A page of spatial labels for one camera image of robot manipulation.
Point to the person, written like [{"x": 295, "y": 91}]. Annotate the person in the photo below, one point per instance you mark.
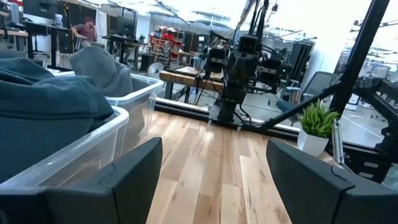
[{"x": 85, "y": 32}]

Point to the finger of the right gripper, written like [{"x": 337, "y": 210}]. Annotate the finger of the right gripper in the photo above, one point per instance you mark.
[
  {"x": 215, "y": 60},
  {"x": 270, "y": 71}
]

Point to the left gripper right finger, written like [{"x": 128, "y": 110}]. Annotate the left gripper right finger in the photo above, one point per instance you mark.
[{"x": 311, "y": 193}]

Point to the grey baseball cap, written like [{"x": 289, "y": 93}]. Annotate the grey baseball cap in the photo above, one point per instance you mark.
[{"x": 99, "y": 71}]

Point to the black office desk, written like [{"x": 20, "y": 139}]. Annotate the black office desk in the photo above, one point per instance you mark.
[{"x": 43, "y": 29}]

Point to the black aluminium rig frame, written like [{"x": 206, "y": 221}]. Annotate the black aluminium rig frame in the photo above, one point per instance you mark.
[{"x": 360, "y": 56}]

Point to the green plant in white pot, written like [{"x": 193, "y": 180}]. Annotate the green plant in white pot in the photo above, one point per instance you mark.
[{"x": 317, "y": 121}]

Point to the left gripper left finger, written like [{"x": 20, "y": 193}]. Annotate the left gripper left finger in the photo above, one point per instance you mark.
[{"x": 124, "y": 193}]

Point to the red storage shelf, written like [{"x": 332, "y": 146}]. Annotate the red storage shelf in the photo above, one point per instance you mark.
[{"x": 168, "y": 37}]

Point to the black computer monitor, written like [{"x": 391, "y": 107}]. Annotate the black computer monitor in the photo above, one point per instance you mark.
[
  {"x": 126, "y": 26},
  {"x": 40, "y": 7}
]

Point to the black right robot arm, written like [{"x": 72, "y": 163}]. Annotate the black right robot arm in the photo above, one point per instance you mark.
[{"x": 231, "y": 99}]

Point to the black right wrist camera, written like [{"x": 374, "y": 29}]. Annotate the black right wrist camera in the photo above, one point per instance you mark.
[{"x": 248, "y": 43}]

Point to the clear plastic container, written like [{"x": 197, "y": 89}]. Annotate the clear plastic container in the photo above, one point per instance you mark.
[
  {"x": 93, "y": 146},
  {"x": 140, "y": 102}
]

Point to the grey office chair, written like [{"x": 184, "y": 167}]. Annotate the grey office chair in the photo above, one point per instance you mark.
[{"x": 317, "y": 84}]

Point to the wooden workbench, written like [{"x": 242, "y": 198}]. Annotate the wooden workbench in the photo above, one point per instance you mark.
[{"x": 186, "y": 79}]

